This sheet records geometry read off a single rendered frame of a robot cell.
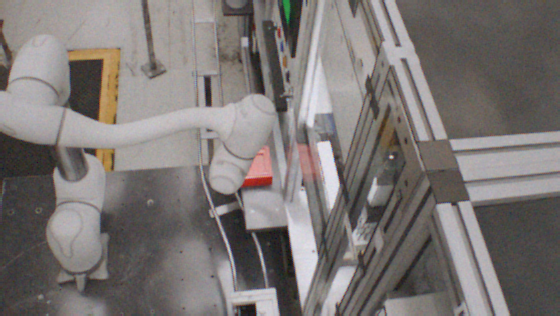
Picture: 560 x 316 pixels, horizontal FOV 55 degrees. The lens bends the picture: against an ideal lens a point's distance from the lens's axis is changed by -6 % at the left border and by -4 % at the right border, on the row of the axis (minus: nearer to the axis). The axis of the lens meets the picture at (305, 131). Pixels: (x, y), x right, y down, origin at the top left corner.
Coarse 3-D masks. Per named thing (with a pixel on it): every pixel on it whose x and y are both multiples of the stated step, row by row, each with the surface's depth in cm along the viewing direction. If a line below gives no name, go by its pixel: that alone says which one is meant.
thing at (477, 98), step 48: (384, 0) 85; (432, 0) 89; (480, 0) 91; (528, 0) 93; (432, 48) 82; (480, 48) 84; (528, 48) 85; (432, 96) 76; (480, 96) 78; (528, 96) 79; (432, 144) 69; (480, 144) 70; (528, 144) 71; (288, 240) 217
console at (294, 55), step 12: (276, 0) 170; (300, 0) 129; (312, 0) 122; (276, 12) 173; (300, 12) 132; (312, 12) 124; (300, 24) 134; (288, 36) 146; (300, 36) 135; (288, 48) 155; (300, 48) 136; (288, 60) 156; (300, 60) 138; (288, 72) 154; (300, 72) 140; (288, 84) 159; (300, 84) 144
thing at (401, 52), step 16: (384, 48) 78; (400, 48) 79; (384, 64) 78; (368, 128) 88; (352, 144) 98; (288, 160) 175; (288, 176) 177; (352, 176) 100; (288, 192) 184; (336, 224) 115; (320, 256) 134; (320, 272) 135; (304, 304) 163
